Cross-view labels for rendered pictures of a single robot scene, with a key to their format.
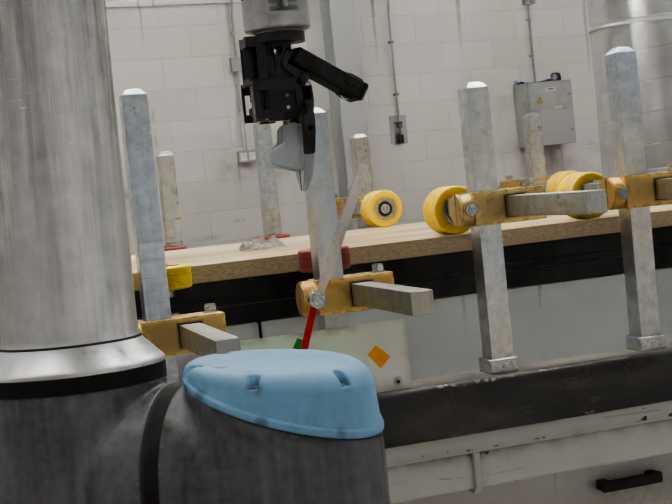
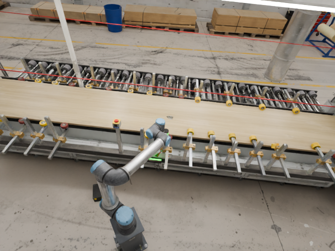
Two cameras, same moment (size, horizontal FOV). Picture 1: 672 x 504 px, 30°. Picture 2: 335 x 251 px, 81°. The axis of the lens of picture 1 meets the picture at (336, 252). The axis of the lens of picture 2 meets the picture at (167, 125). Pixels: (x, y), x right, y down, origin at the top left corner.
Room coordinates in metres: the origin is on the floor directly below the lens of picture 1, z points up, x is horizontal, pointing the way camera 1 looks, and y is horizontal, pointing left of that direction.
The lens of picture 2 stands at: (0.47, -0.41, 2.67)
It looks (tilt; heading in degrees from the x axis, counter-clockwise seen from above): 46 degrees down; 17
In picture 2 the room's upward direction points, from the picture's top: 6 degrees clockwise
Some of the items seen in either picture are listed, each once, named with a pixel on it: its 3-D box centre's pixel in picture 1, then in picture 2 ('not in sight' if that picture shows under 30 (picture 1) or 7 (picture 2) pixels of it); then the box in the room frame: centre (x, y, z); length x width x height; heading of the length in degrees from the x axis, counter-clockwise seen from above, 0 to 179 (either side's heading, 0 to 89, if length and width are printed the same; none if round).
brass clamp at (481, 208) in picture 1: (497, 206); (189, 146); (1.87, -0.25, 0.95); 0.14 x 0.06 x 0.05; 107
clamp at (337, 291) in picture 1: (344, 293); (166, 149); (1.80, -0.01, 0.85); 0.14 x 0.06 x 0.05; 107
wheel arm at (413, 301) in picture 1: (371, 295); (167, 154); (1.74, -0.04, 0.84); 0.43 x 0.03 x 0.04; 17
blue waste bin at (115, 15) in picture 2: not in sight; (114, 18); (6.32, 3.60, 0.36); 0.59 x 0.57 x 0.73; 22
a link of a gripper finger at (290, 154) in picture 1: (291, 157); not in sight; (1.68, 0.05, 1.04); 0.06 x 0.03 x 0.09; 107
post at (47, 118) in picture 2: not in sight; (53, 131); (1.42, 1.21, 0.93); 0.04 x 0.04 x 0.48; 17
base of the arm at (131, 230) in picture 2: not in sight; (126, 222); (0.97, 0.05, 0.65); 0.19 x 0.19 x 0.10
